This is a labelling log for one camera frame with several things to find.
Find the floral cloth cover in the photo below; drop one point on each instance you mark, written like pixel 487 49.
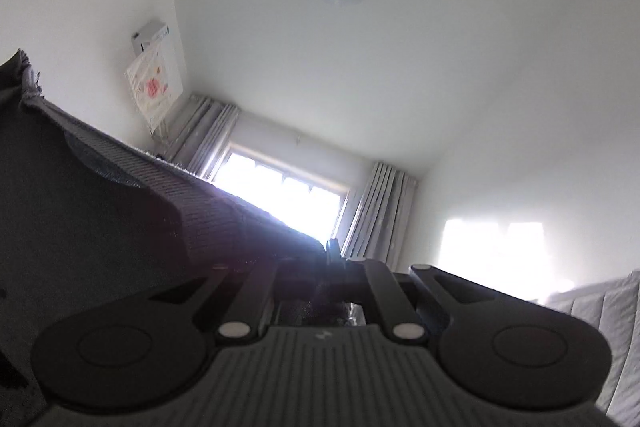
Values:
pixel 152 87

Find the window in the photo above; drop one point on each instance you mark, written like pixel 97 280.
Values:
pixel 280 192

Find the patterned pillows by curtain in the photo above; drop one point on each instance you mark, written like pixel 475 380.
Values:
pixel 380 212

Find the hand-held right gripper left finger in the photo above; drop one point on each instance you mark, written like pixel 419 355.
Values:
pixel 260 287

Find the grey quilted headboard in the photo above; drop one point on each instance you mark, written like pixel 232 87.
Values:
pixel 615 317

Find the grey cat print sweater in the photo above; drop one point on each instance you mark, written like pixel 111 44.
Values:
pixel 100 232

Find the white air conditioner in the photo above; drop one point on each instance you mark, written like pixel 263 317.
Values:
pixel 147 36

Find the grey curtain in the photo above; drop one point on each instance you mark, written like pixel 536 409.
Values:
pixel 205 137

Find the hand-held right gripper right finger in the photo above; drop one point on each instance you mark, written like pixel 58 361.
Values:
pixel 380 292

